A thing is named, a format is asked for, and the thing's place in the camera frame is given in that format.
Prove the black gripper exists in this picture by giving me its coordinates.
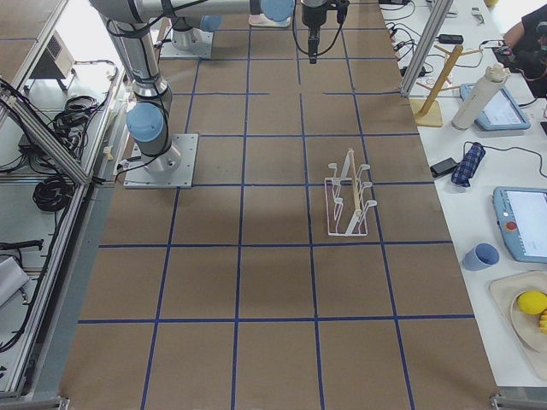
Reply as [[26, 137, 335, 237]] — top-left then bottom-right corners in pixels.
[[301, 0, 329, 64]]

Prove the cream plate with fruit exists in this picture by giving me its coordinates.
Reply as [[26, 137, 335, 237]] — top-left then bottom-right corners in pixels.
[[489, 271, 546, 379]]

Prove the blue-grey cup on desk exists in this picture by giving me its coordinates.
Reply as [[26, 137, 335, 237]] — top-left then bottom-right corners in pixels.
[[462, 243, 500, 272]]

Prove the white cylinder roll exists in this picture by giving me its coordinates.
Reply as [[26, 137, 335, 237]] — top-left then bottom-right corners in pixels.
[[451, 62, 510, 130]]

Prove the pink cup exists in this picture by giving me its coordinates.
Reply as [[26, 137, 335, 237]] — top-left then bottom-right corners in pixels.
[[249, 14, 268, 26]]

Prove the teach pendant tablet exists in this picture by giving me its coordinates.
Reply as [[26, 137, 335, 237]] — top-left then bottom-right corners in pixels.
[[474, 85, 531, 132]]

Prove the yellow lemon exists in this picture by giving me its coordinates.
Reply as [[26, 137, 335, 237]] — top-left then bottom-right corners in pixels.
[[517, 290, 547, 315]]

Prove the wooden stand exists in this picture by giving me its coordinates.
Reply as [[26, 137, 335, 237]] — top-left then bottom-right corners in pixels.
[[409, 44, 479, 127]]

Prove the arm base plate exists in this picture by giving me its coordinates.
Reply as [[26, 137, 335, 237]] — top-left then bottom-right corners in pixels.
[[123, 133, 198, 189], [160, 28, 214, 60]]

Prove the white wire cup rack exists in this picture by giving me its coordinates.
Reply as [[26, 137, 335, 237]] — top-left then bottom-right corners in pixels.
[[323, 148, 377, 237]]

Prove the folded plaid umbrella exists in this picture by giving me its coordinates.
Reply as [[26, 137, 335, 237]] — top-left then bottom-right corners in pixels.
[[451, 143, 485, 188]]

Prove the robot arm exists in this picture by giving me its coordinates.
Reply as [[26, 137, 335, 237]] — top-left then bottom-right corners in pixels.
[[91, 1, 296, 174]]

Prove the black power adapter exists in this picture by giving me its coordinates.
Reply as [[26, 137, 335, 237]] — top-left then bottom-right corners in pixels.
[[430, 157, 459, 179]]

